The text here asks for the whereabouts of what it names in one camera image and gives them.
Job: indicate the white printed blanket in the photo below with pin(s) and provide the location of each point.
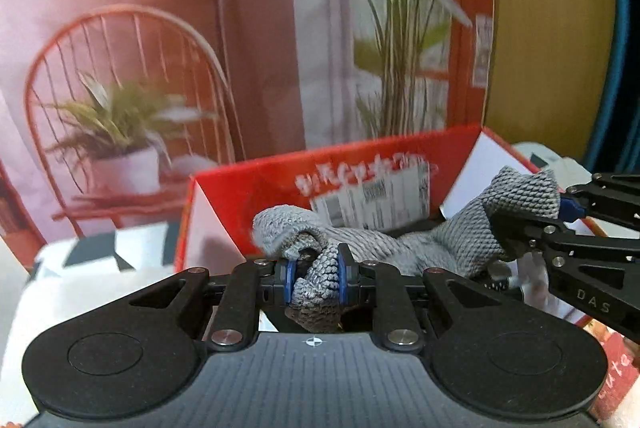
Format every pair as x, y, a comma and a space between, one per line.
75, 293

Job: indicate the teal curtain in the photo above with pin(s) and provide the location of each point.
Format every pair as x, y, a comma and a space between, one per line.
625, 58

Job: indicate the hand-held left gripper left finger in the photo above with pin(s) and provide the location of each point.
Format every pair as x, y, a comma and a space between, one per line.
292, 283

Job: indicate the grey knitted glove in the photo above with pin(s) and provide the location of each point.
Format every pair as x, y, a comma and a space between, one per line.
400, 248

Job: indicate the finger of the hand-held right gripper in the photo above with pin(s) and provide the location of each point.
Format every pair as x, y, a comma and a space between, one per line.
590, 273
571, 208

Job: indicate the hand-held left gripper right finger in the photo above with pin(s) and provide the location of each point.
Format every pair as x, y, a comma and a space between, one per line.
344, 278

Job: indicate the wooden board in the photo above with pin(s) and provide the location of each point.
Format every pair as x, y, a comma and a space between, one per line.
545, 33

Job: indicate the red strawberry print cardboard box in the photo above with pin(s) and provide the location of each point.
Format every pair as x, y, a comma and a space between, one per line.
260, 193

